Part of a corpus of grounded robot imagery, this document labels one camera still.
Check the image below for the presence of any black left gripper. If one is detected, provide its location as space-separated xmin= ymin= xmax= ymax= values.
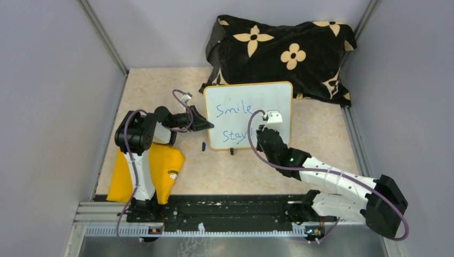
xmin=169 ymin=105 xmax=215 ymax=132

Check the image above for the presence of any white whiteboard yellow frame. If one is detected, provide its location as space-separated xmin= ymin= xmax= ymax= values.
xmin=203 ymin=81 xmax=293 ymax=150

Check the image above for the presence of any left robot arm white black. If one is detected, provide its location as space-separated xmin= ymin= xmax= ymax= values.
xmin=107 ymin=105 xmax=214 ymax=222

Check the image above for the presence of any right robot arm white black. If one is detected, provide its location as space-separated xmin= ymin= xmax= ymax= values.
xmin=255 ymin=125 xmax=408 ymax=241

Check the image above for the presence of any yellow cloth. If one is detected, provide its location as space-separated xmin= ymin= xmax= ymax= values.
xmin=107 ymin=145 xmax=185 ymax=205

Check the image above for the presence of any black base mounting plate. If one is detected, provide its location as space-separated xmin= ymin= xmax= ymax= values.
xmin=126 ymin=193 xmax=336 ymax=232

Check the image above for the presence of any black floral pillow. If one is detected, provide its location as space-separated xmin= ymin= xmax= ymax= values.
xmin=200 ymin=14 xmax=357 ymax=107

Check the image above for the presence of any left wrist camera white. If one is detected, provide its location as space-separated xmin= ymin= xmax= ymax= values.
xmin=180 ymin=93 xmax=192 ymax=106

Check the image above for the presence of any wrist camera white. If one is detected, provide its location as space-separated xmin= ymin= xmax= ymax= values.
xmin=262 ymin=110 xmax=283 ymax=125
xmin=180 ymin=93 xmax=192 ymax=106

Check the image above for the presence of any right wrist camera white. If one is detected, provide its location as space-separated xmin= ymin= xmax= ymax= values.
xmin=262 ymin=110 xmax=283 ymax=125

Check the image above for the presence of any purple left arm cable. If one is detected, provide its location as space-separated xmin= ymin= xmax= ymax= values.
xmin=115 ymin=88 xmax=194 ymax=249

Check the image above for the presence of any left aluminium frame post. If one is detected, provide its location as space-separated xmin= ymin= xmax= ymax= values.
xmin=77 ymin=0 xmax=129 ymax=75

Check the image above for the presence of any aluminium frame post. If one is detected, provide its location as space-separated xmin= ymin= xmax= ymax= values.
xmin=340 ymin=0 xmax=380 ymax=68
xmin=77 ymin=0 xmax=129 ymax=75

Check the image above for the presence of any aluminium front rail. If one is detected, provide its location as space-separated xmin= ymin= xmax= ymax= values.
xmin=72 ymin=199 xmax=355 ymax=239

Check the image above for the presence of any right aluminium frame post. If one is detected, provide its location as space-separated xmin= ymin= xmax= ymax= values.
xmin=340 ymin=0 xmax=380 ymax=68

